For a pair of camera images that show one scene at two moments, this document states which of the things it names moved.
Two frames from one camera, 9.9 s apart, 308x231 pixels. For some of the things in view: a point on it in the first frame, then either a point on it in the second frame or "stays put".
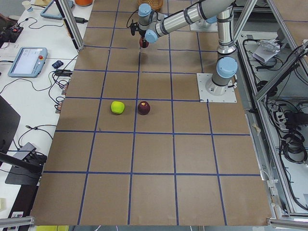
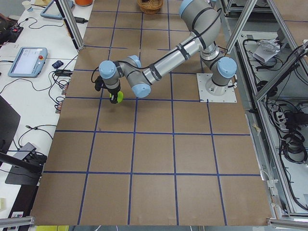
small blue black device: (57, 64) stays put
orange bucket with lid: (83, 3) stays put
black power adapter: (80, 20) stays put
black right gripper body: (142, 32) -> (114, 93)
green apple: (117, 107) -> (120, 96)
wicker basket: (155, 5) stays put
